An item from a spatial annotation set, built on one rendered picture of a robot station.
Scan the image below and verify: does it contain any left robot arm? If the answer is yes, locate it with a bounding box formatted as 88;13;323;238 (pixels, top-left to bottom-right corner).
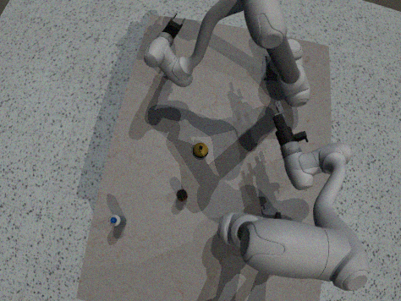
217;142;370;291

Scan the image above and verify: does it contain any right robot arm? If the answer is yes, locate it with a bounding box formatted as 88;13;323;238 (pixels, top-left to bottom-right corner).
144;0;310;107

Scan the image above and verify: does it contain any gold dome bell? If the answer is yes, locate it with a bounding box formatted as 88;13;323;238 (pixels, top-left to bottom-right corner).
193;143;208;158

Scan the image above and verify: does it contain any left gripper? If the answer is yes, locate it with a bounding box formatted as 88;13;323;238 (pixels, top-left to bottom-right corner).
273;101;309;159

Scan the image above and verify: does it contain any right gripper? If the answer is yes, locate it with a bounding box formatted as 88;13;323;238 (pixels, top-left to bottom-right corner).
156;13;186;46

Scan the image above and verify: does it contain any small brown spice jar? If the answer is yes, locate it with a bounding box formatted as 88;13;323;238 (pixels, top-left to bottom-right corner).
176;189;188;202

